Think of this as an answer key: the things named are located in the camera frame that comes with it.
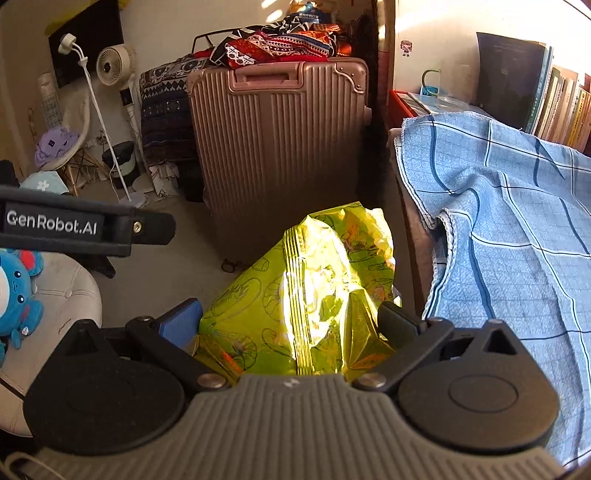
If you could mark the small wall sticker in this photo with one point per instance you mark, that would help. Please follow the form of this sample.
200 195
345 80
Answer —
406 48

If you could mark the white chair with wooden legs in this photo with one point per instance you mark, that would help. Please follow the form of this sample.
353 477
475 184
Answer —
81 115

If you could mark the row of upright books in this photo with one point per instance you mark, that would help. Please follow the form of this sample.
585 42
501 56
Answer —
563 110

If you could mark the large yellow snack bag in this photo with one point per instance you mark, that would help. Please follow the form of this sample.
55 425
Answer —
300 300

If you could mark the patterned red clothes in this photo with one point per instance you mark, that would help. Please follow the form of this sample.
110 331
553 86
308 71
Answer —
277 46

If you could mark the white floor lamp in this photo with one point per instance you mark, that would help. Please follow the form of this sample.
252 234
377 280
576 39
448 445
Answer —
68 44

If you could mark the black wall screen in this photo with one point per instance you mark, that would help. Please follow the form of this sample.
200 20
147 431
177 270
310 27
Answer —
92 37

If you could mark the black box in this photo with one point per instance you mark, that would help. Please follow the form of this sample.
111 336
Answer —
190 182

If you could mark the blue checked cloth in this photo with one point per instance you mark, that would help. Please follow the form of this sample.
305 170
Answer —
508 254

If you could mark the pink ribbed suitcase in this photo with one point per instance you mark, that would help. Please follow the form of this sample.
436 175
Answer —
277 161

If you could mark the light blue flower cushion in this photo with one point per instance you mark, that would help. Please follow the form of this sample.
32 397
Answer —
44 184

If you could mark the blue plush toy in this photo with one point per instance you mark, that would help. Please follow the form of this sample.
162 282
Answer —
21 295

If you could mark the black and white appliance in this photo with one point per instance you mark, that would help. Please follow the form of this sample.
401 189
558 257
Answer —
120 161

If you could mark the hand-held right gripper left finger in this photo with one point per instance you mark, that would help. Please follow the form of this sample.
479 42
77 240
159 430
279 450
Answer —
182 323

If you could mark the purple plush toy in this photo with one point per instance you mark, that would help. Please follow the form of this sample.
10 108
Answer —
55 145

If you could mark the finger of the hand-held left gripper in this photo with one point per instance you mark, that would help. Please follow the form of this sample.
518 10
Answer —
154 228

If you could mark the red box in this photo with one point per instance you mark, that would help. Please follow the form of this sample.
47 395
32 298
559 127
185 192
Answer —
399 108

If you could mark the white padded stool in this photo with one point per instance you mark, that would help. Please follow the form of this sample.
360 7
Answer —
69 286

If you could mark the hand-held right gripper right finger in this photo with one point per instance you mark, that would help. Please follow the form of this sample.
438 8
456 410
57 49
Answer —
406 325

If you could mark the white standing fan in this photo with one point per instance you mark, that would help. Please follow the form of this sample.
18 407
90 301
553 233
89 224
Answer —
113 64

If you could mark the dark patterned blanket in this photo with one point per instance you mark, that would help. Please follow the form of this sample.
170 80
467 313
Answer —
161 115

